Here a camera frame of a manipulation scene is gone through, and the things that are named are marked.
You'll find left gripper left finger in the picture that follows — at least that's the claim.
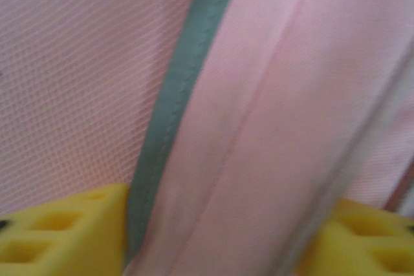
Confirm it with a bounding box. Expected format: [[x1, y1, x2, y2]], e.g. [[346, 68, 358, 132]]
[[0, 182, 131, 276]]

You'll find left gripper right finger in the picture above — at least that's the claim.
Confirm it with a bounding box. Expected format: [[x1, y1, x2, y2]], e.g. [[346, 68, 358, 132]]
[[296, 198, 414, 276]]

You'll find pink mesh pencil pouch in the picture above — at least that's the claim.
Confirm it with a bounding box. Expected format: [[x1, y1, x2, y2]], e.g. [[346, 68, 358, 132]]
[[0, 0, 414, 276]]

